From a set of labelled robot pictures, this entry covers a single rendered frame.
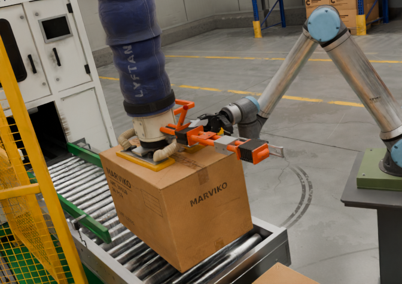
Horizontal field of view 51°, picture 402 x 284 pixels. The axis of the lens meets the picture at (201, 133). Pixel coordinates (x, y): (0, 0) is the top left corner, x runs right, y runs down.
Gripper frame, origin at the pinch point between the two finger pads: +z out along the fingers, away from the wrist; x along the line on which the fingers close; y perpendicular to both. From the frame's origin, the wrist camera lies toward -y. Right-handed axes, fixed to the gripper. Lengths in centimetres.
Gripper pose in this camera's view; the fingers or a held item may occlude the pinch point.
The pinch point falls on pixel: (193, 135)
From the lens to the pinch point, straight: 169.1
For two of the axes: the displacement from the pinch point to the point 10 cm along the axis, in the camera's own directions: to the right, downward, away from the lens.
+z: -7.5, 3.7, -5.5
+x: -1.9, -9.2, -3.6
